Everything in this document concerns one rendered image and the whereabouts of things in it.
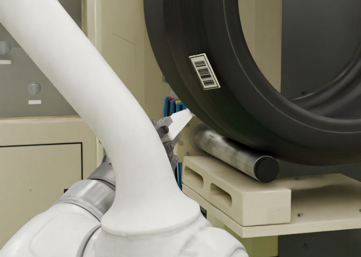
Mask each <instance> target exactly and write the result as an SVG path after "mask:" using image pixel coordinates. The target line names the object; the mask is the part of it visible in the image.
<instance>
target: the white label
mask: <svg viewBox="0 0 361 257"><path fill-rule="evenodd" d="M189 58H190V60H191V63H192V65H193V67H194V69H195V71H196V73H197V75H198V78H199V80H200V82H201V84H202V86H203V88H204V90H208V89H215V88H220V85H219V83H218V80H217V78H216V76H215V74H214V72H213V70H212V67H211V65H210V63H209V61H208V59H207V57H206V54H199V55H194V56H190V57H189Z"/></svg>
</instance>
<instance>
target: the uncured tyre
mask: <svg viewBox="0 0 361 257"><path fill-rule="evenodd" d="M143 7H144V14H145V22H146V28H147V33H148V37H149V41H150V45H151V48H152V50H153V53H154V56H155V58H156V61H157V64H158V66H159V67H160V69H161V71H162V73H163V76H164V77H165V79H166V80H167V82H168V84H169V85H170V87H171V88H172V90H173V91H174V93H175V94H176V96H177V97H178V98H179V99H180V100H181V102H182V103H183V104H184V105H185V106H186V107H187V108H188V109H189V110H190V111H191V112H192V113H193V114H194V115H195V116H196V117H197V118H199V119H200V120H201V121H202V122H203V123H205V124H206V125H208V126H209V127H211V128H212V129H214V130H215V131H217V132H219V133H221V134H222V135H224V136H226V137H228V138H231V139H233V140H235V141H237V142H239V143H241V144H244V145H246V146H248V147H250V148H252V149H255V150H257V151H259V152H261V153H264V154H266V155H268V156H270V157H273V158H276V159H279V160H283V161H286V162H289V163H294V164H300V165H308V166H328V165H344V164H350V163H356V162H359V161H361V41H360V43H359V45H358V47H357V49H356V50H355V52H354V54H353V55H352V57H351V58H350V59H349V61H348V62H347V64H346V65H345V66H344V67H343V68H342V69H341V70H340V71H339V72H338V73H337V74H336V75H335V76H334V77H333V78H332V79H331V80H329V81H328V82H326V83H325V84H323V85H322V86H320V87H318V88H317V89H315V90H313V91H310V92H308V93H306V94H303V95H300V96H297V97H293V98H285V97H284V96H283V95H282V94H280V93H279V92H278V91H277V90H276V89H275V88H274V87H273V86H272V85H271V84H270V83H269V81H268V80H267V79H266V78H265V76H264V75H263V74H262V72H261V71H260V69H259V68H258V66H257V64H256V63H255V61H254V59H253V57H252V55H251V53H250V51H249V48H248V46H247V43H246V40H245V38H244V34H243V30H242V26H241V21H240V14H239V3H238V0H143ZM199 54H206V57H207V59H208V61H209V63H210V65H211V67H212V70H213V72H214V74H215V76H216V78H217V80H218V83H219V85H220V88H215V89H208V90H204V88H203V86H202V84H201V82H200V80H199V78H198V75H197V73H196V71H195V69H194V67H193V65H192V63H191V60H190V58H189V57H190V56H194V55H199Z"/></svg>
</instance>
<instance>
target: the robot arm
mask: <svg viewBox="0 0 361 257"><path fill-rule="evenodd" d="M0 22H1V24H2V25H3V26H4V27H5V28H6V30H7V31H8V32H9V33H10V34H11V36H12V37H13V38H14V39H15V40H16V42H17V43H18V44H19V45H20V46H21V47H22V49H23V50H24V51H25V52H26V53H27V55H28V56H29V57H30V58H31V59H32V61H33V62H34V63H35V64H36V65H37V66H38V67H39V69H40V70H41V71H42V72H43V73H44V74H45V76H46V77H47V78H48V79H49V80H50V81H51V83H52V84H53V85H54V86H55V87H56V88H57V90H58V91H59V92H60V93H61V94H62V95H63V97H64V98H65V99H66V100H67V102H69V103H70V105H71V106H72V107H73V109H74V110H75V111H76V112H77V113H78V114H79V116H80V117H81V118H82V119H83V120H84V122H85V123H86V124H87V125H88V126H89V127H90V129H91V130H92V131H93V133H94V134H95V135H96V137H97V138H98V139H99V142H100V144H101V145H102V146H103V147H104V149H105V152H106V155H105V156H104V157H103V158H102V162H101V165H100V166H99V167H98V168H96V169H95V170H94V171H93V172H92V173H91V174H90V175H89V177H88V178H87V179H86V180H81V181H78V182H76V183H74V184H73V185H72V186H71V187H70V188H69V189H68V190H67V191H66V192H65V193H64V194H63V195H62V196H61V197H60V198H59V199H58V200H57V201H55V202H54V203H53V204H52V206H51V207H50V208H49V209H48V210H47V211H45V212H43V213H41V214H39V215H37V216H35V217H34V218H32V219H31V220H30V221H29V222H28V223H26V224H25V225H24V226H23V227H22V228H21V229H20V230H19V231H18V232H17V233H15V234H14V235H13V236H12V237H11V239H10V240H9V241H8V242H7V243H6V244H5V245H4V246H3V248H2V249H1V250H0V257H249V256H248V254H247V251H246V249H245V247H244V246H243V245H242V244H241V243H240V242H239V241H238V240H237V239H236V238H235V237H233V236H232V235H231V234H229V233H228V232H227V231H225V230H223V229H220V228H215V227H212V224H211V223H210V222H209V221H208V220H207V219H206V218H205V217H204V216H203V215H202V213H201V211H200V207H199V204H198V203H197V202H196V201H195V200H193V199H191V198H189V197H187V196H186V195H185V194H184V193H183V192H182V191H181V190H180V188H179V186H178V184H177V182H176V179H175V176H174V170H175V168H176V166H177V163H178V157H177V156H176V155H174V152H173V149H174V146H175V145H176V144H177V143H178V141H179V140H180V139H181V134H180V131H181V130H182V129H183V128H184V126H185V125H186V124H187V123H188V122H189V121H190V120H191V118H192V115H191V114H190V111H189V110H188V109H185V110H183V111H180V112H177V113H174V114H172V116H168V117H165V118H162V119H160V120H159V121H158V122H156V120H155V119H154V118H151V119H149V117H148V116H147V114H146V113H145V112H144V110H143V109H142V107H141V106H140V104H139V103H138V102H137V100H136V99H135V98H134V97H133V95H132V94H131V93H130V91H129V90H128V88H127V87H126V86H125V85H124V83H123V82H122V81H121V80H120V78H119V77H118V76H117V75H116V73H115V72H114V71H113V70H112V68H111V67H110V66H109V65H108V63H107V62H106V61H105V60H104V58H103V57H102V56H101V54H100V53H99V52H98V51H97V49H96V48H95V47H94V46H93V44H92V43H91V42H90V41H89V39H88V38H87V37H86V36H85V34H84V33H83V32H82V31H81V29H80V28H79V27H78V26H77V25H76V23H75V22H74V21H73V19H72V18H71V17H70V15H69V14H68V13H67V12H66V10H65V9H64V8H63V7H62V5H61V4H60V3H59V2H58V0H0Z"/></svg>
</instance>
